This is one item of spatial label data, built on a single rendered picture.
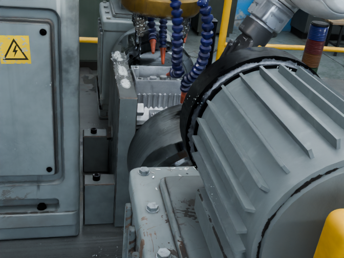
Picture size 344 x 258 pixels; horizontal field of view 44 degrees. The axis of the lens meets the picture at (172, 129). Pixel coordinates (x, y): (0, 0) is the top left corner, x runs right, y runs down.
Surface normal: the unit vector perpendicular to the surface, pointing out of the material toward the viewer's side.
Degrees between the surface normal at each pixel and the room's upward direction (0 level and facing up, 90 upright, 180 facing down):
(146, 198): 0
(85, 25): 90
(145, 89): 90
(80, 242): 0
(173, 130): 28
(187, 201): 0
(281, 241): 90
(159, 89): 90
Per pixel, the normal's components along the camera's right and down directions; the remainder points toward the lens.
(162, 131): -0.49, -0.72
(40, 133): 0.18, 0.47
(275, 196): -0.79, -0.46
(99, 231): 0.10, -0.88
